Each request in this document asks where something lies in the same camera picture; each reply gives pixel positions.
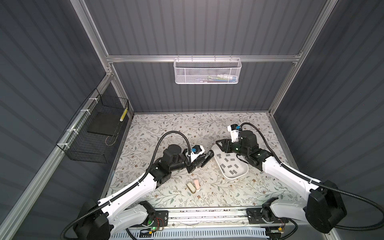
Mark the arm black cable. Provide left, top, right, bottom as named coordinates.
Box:
left=239, top=122, right=384, bottom=231
left=59, top=130, right=192, bottom=240

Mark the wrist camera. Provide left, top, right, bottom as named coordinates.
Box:
left=227, top=124, right=241, bottom=143
left=190, top=145, right=205, bottom=162

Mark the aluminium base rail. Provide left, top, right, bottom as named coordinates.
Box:
left=86, top=205, right=328, bottom=232

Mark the black wire side basket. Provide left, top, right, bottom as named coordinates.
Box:
left=57, top=91, right=130, bottom=164

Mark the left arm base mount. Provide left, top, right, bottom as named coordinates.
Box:
left=131, top=210, right=169, bottom=228

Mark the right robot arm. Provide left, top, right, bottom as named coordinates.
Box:
left=212, top=131, right=347, bottom=233

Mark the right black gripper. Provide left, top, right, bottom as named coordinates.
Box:
left=215, top=138, right=249, bottom=158

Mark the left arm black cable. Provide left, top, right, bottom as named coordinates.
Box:
left=59, top=130, right=192, bottom=240

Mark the white plastic tray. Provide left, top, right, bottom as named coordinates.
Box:
left=211, top=144, right=249, bottom=180

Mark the white vent strip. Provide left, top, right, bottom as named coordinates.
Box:
left=109, top=228, right=268, bottom=240

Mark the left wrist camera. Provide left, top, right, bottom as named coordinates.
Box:
left=190, top=145, right=205, bottom=162

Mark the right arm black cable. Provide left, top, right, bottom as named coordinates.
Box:
left=239, top=122, right=384, bottom=231

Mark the black foam pad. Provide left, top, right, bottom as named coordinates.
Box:
left=87, top=113, right=122, bottom=137

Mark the white wire wall basket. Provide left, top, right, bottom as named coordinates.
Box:
left=173, top=58, right=242, bottom=85

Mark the yellow marker pen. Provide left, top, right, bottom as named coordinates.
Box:
left=120, top=108, right=128, bottom=122

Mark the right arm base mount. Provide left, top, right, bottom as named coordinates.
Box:
left=246, top=207, right=289, bottom=225

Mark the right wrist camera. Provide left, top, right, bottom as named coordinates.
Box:
left=227, top=124, right=241, bottom=143

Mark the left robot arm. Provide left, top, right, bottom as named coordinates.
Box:
left=73, top=145, right=214, bottom=240

